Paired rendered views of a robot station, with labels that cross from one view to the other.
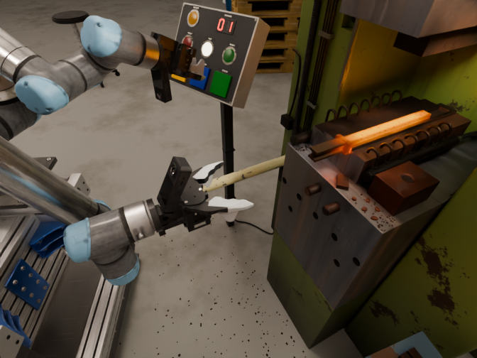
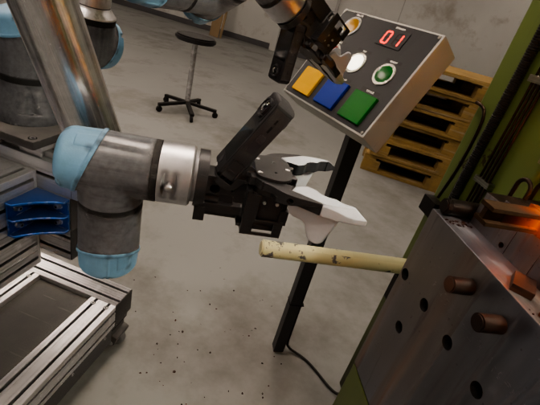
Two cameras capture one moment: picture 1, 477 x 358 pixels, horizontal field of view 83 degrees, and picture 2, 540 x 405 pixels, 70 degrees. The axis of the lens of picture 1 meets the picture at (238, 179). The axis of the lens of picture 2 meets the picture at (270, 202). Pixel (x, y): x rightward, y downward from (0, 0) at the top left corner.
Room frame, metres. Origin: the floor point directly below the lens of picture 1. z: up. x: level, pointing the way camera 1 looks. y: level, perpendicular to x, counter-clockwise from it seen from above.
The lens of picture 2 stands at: (-0.05, -0.01, 1.20)
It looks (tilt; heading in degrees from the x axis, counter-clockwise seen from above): 28 degrees down; 13
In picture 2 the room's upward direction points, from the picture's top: 15 degrees clockwise
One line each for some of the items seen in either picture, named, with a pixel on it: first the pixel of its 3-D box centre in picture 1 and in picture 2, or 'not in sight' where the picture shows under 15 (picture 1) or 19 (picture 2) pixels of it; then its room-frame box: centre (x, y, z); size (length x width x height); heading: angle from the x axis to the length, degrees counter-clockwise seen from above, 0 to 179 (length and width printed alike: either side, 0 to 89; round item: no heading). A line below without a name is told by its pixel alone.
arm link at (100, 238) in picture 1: (101, 235); (111, 165); (0.30, 0.27, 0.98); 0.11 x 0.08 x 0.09; 116
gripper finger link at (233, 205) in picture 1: (230, 212); (321, 222); (0.36, 0.02, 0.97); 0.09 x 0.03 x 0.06; 80
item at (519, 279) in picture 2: (342, 182); (523, 284); (0.51, -0.27, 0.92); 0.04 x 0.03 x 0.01; 164
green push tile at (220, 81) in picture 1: (221, 84); (357, 108); (0.90, 0.06, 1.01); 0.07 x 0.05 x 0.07; 51
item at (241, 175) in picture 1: (245, 173); (339, 258); (0.86, -0.03, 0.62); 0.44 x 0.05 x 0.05; 116
